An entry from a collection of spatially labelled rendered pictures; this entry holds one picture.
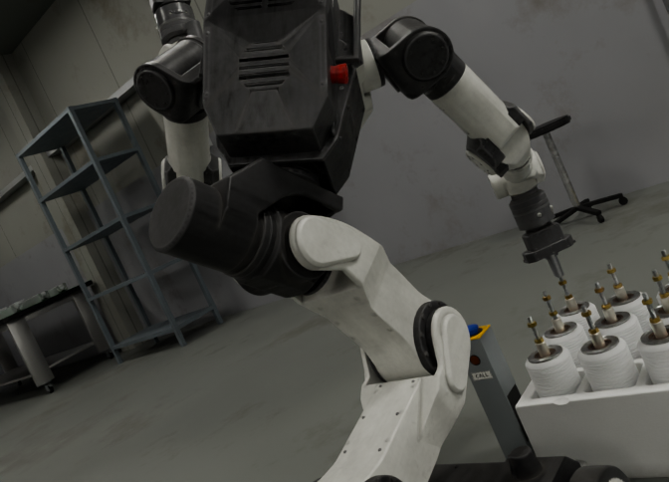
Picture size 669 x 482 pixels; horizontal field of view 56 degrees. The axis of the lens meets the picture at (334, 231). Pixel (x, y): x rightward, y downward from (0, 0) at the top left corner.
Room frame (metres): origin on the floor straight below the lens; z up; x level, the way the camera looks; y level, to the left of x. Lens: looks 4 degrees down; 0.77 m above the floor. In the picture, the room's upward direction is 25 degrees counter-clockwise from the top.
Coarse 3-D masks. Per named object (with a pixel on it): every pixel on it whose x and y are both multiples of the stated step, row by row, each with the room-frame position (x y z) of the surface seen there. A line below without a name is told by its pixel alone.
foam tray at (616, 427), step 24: (648, 384) 1.17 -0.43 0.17; (528, 408) 1.27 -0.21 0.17; (552, 408) 1.24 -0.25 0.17; (576, 408) 1.21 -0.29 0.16; (600, 408) 1.18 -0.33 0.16; (624, 408) 1.15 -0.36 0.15; (648, 408) 1.13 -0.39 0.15; (528, 432) 1.29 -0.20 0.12; (552, 432) 1.26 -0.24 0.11; (576, 432) 1.22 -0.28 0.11; (600, 432) 1.19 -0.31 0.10; (624, 432) 1.16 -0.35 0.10; (648, 432) 1.14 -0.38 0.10; (576, 456) 1.24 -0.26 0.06; (600, 456) 1.21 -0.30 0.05; (624, 456) 1.18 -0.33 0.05; (648, 456) 1.15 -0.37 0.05
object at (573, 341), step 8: (576, 328) 1.37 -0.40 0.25; (544, 336) 1.41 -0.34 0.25; (568, 336) 1.35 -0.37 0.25; (576, 336) 1.35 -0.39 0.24; (584, 336) 1.37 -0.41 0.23; (552, 344) 1.37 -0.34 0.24; (560, 344) 1.35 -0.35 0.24; (568, 344) 1.35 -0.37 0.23; (576, 344) 1.35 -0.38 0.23; (576, 352) 1.35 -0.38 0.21; (576, 360) 1.35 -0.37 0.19
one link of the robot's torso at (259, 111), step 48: (240, 0) 1.02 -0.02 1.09; (288, 0) 1.00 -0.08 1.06; (336, 0) 1.10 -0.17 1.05; (240, 48) 0.99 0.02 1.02; (288, 48) 0.97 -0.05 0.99; (336, 48) 1.06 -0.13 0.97; (240, 96) 0.97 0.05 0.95; (288, 96) 0.96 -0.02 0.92; (336, 96) 1.03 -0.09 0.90; (240, 144) 0.99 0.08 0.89; (288, 144) 0.98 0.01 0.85; (336, 144) 1.01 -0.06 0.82; (336, 192) 1.09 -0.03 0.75
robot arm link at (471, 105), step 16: (464, 80) 1.13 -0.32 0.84; (480, 80) 1.16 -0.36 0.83; (448, 96) 1.14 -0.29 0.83; (464, 96) 1.14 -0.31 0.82; (480, 96) 1.15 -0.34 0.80; (496, 96) 1.18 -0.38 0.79; (448, 112) 1.17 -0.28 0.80; (464, 112) 1.16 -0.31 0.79; (480, 112) 1.16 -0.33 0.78; (496, 112) 1.16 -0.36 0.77; (512, 112) 1.19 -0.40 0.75; (464, 128) 1.19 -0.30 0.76; (480, 128) 1.17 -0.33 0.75; (496, 128) 1.17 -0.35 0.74; (512, 128) 1.18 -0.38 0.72; (528, 128) 1.23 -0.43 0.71; (480, 144) 1.19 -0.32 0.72; (496, 144) 1.19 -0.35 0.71; (480, 160) 1.23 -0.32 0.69; (496, 160) 1.21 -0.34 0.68
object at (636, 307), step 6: (636, 300) 1.37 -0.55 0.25; (618, 306) 1.38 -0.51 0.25; (624, 306) 1.37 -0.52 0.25; (630, 306) 1.37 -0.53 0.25; (636, 306) 1.36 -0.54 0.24; (642, 306) 1.37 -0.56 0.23; (630, 312) 1.37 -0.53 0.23; (636, 312) 1.36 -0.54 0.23; (642, 312) 1.37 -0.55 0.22; (648, 312) 1.37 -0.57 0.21; (642, 318) 1.36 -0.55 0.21; (642, 324) 1.36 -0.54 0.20; (648, 324) 1.37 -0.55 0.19; (642, 330) 1.36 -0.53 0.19; (648, 330) 1.36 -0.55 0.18
